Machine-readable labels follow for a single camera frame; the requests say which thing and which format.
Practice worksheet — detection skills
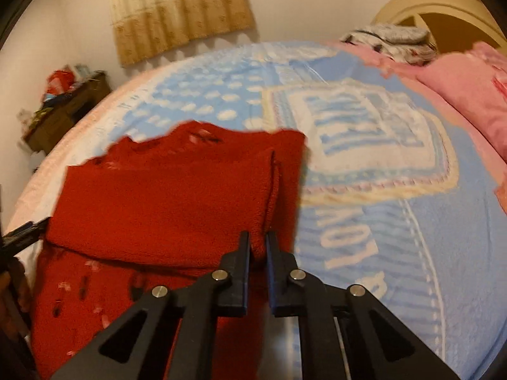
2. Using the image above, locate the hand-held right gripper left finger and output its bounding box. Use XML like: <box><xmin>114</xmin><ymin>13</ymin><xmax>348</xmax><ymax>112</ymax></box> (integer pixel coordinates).
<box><xmin>49</xmin><ymin>230</ymin><xmax>252</xmax><ymax>380</ymax></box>

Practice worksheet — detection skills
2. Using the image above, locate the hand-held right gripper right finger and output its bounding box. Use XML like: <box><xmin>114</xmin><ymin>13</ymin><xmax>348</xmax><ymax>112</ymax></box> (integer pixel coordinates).
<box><xmin>265</xmin><ymin>230</ymin><xmax>462</xmax><ymax>380</ymax></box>

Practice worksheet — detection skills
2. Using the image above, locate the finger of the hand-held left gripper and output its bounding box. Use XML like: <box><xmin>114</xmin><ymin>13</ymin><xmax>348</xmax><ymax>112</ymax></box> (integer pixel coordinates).
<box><xmin>0</xmin><ymin>217</ymin><xmax>51</xmax><ymax>264</ymax></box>

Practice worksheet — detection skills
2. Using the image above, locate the red fleece cloth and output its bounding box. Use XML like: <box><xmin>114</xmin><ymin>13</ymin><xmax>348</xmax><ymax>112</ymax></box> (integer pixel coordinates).
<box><xmin>31</xmin><ymin>121</ymin><xmax>307</xmax><ymax>380</ymax></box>

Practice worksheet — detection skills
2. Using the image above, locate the brown wooden side table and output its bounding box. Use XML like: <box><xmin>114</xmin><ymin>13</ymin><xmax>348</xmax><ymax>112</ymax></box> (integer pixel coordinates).
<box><xmin>22</xmin><ymin>70</ymin><xmax>112</xmax><ymax>155</ymax></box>

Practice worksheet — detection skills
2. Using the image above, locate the blue printed blanket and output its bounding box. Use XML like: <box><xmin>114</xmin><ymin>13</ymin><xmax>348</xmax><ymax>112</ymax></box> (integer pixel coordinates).
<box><xmin>8</xmin><ymin>40</ymin><xmax>507</xmax><ymax>380</ymax></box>

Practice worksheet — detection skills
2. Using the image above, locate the red bag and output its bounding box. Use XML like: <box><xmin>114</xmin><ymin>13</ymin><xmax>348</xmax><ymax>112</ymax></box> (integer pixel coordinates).
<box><xmin>45</xmin><ymin>69</ymin><xmax>78</xmax><ymax>96</ymax></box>

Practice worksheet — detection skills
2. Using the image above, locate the grey patterned pillow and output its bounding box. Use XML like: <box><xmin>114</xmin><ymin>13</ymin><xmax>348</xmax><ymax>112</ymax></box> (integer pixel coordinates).
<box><xmin>341</xmin><ymin>24</ymin><xmax>436</xmax><ymax>64</ymax></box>

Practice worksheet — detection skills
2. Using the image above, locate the beige patterned curtain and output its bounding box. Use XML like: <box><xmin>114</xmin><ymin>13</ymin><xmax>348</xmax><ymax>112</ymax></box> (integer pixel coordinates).
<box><xmin>105</xmin><ymin>0</ymin><xmax>256</xmax><ymax>68</ymax></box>

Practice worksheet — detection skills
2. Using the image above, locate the pink pillow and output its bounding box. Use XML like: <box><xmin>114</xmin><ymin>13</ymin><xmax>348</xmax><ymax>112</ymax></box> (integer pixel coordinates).
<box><xmin>416</xmin><ymin>41</ymin><xmax>507</xmax><ymax>159</ymax></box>

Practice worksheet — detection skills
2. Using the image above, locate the cream wooden headboard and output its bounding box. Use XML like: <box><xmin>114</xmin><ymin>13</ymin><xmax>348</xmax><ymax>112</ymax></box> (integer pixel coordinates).
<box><xmin>370</xmin><ymin>0</ymin><xmax>507</xmax><ymax>54</ymax></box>

